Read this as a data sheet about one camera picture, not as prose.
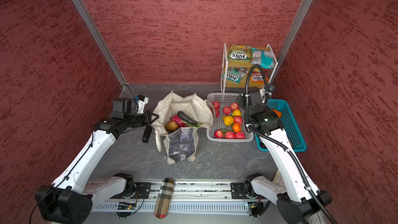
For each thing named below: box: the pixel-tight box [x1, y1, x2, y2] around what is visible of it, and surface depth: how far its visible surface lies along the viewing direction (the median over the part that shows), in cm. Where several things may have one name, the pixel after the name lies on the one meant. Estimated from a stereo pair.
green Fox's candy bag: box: [221, 66, 250, 85], surface depth 103 cm
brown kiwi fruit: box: [165, 120, 179, 132], surface depth 88 cm
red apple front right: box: [234, 131, 246, 139], surface depth 90 cm
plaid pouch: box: [153, 177, 175, 219], surface depth 71 cm
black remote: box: [141, 124, 153, 144], surface depth 94 cm
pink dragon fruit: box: [169, 114, 203, 128], surface depth 91 cm
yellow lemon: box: [223, 115, 234, 126], surface depth 97 cm
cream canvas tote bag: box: [150, 90, 214, 165], surface depth 80 cm
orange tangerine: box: [232, 122, 242, 133], surface depth 94 cm
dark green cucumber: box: [177, 110, 199, 126], surface depth 91 cm
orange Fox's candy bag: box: [249, 67, 269, 84], surface depth 104 cm
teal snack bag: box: [249, 47, 275, 69], surface depth 88 cm
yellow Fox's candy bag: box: [228, 44, 253, 61], surface depth 91 cm
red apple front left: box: [214, 129, 224, 139], surface depth 91 cm
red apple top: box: [230, 102, 240, 111], surface depth 105 cm
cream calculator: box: [272, 168, 286, 187], surface depth 79 cm
